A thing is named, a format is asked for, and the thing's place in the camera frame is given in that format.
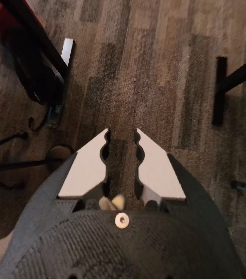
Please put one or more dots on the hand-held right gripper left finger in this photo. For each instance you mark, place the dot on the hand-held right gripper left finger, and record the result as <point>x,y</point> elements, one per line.
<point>86,170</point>

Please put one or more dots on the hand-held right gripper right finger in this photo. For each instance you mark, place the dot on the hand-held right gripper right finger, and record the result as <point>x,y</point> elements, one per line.
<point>157,172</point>

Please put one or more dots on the black chair base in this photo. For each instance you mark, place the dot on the black chair base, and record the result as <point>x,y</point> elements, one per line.
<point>16,164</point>

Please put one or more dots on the black backpack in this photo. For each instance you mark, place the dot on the black backpack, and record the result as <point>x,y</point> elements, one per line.
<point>38,80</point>

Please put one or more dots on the black table leg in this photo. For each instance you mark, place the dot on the black table leg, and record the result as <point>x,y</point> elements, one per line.
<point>220,91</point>
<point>38,41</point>

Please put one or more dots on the white table foot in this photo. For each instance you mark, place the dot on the white table foot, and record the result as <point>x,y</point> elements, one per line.
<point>68,50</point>

